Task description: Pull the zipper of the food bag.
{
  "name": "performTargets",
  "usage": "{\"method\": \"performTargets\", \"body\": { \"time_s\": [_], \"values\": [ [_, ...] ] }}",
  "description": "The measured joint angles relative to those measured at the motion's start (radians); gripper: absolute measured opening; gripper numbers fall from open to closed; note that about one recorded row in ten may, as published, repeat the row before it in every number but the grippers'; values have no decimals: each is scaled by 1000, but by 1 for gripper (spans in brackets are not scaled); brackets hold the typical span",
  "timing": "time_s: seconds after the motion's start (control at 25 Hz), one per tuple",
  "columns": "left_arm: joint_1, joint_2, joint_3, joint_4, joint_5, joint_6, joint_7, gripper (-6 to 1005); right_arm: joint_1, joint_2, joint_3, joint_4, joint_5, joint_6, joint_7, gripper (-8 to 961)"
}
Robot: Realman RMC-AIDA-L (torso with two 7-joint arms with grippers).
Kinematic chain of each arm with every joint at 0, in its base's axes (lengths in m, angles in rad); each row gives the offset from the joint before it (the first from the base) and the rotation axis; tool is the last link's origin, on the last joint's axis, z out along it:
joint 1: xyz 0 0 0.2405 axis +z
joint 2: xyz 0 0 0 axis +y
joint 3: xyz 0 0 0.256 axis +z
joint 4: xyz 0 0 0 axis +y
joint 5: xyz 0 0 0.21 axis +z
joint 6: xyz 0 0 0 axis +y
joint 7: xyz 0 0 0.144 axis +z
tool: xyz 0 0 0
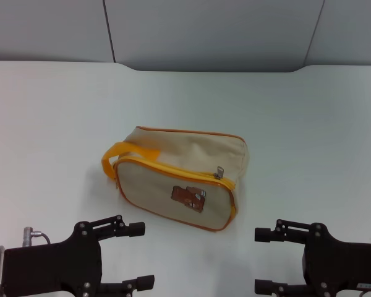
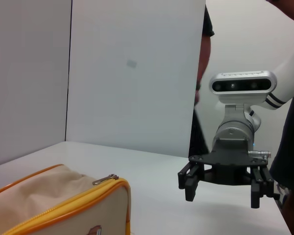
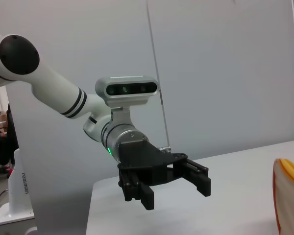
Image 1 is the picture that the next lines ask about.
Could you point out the beige food bag orange trim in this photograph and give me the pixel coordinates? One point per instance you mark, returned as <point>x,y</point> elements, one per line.
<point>179,185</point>

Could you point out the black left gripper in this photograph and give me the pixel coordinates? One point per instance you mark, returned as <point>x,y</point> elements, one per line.
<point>52,269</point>

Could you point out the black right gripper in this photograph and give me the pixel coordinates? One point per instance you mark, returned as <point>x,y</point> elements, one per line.
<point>343,269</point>

